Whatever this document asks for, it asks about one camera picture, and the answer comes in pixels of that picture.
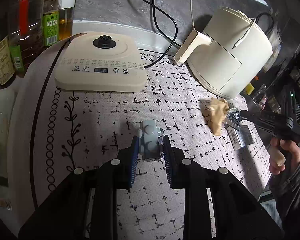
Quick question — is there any oil bottle red handle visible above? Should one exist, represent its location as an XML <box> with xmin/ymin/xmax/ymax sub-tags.
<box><xmin>8</xmin><ymin>0</ymin><xmax>44</xmax><ymax>77</ymax></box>

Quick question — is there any white cap oil bottle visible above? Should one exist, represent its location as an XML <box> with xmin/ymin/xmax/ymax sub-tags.
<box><xmin>59</xmin><ymin>0</ymin><xmax>76</xmax><ymax>40</ymax></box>

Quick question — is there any steel kitchen sink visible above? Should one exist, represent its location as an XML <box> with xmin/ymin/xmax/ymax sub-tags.
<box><xmin>240</xmin><ymin>92</ymin><xmax>272</xmax><ymax>149</ymax></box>

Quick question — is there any black power cable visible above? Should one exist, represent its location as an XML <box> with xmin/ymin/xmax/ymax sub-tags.
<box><xmin>124</xmin><ymin>0</ymin><xmax>183</xmax><ymax>69</ymax></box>

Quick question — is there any silver foil wrapper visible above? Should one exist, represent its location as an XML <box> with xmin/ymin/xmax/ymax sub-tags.
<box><xmin>224</xmin><ymin>108</ymin><xmax>243</xmax><ymax>131</ymax></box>

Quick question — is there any brown paper piece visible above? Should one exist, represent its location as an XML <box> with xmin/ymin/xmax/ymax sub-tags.
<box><xmin>200</xmin><ymin>98</ymin><xmax>229</xmax><ymax>136</ymax></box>

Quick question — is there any beige induction cooker base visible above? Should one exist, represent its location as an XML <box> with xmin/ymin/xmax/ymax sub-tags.
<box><xmin>55</xmin><ymin>31</ymin><xmax>147</xmax><ymax>93</ymax></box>

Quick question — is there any white air fryer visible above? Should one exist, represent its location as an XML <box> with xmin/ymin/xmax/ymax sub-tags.
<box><xmin>174</xmin><ymin>7</ymin><xmax>273</xmax><ymax>99</ymax></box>

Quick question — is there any patterned white tablecloth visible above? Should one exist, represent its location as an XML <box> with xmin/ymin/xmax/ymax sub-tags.
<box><xmin>8</xmin><ymin>43</ymin><xmax>270</xmax><ymax>239</ymax></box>

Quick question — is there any dark label bottle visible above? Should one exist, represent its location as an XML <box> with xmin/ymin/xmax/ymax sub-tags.
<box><xmin>0</xmin><ymin>4</ymin><xmax>16</xmax><ymax>89</ymax></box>

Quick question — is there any white blue medicine box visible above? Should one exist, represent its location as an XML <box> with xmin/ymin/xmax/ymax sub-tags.
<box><xmin>226</xmin><ymin>125</ymin><xmax>254</xmax><ymax>151</ymax></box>

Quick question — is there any yellow sponge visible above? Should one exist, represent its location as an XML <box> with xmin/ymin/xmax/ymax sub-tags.
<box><xmin>244</xmin><ymin>83</ymin><xmax>255</xmax><ymax>95</ymax></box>

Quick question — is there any green label sauce bottle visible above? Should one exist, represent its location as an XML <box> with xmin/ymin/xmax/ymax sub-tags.
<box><xmin>43</xmin><ymin>0</ymin><xmax>62</xmax><ymax>47</ymax></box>

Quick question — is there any person's right hand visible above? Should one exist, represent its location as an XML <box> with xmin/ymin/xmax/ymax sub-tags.
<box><xmin>269</xmin><ymin>138</ymin><xmax>300</xmax><ymax>176</ymax></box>

